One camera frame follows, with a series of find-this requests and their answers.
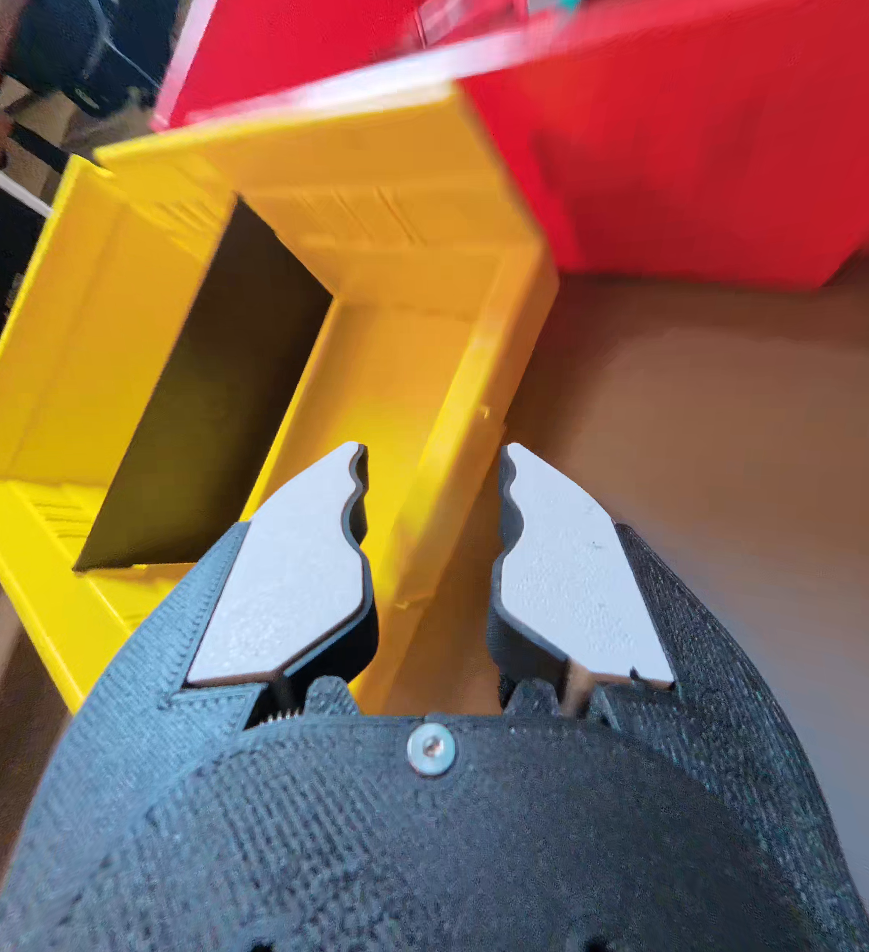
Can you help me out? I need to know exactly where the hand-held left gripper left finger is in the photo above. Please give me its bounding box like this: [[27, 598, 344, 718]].
[[185, 442, 379, 706]]

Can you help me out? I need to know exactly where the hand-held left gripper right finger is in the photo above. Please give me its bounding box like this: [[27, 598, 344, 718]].
[[488, 443, 677, 715]]

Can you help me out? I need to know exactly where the yellow plastic bin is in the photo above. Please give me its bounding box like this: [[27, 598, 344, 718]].
[[0, 80, 562, 716]]

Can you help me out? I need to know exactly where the red plastic bin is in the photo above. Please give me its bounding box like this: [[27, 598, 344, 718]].
[[152, 0, 869, 291]]

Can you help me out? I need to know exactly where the black bin divider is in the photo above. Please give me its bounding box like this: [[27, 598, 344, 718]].
[[72, 195, 333, 574]]

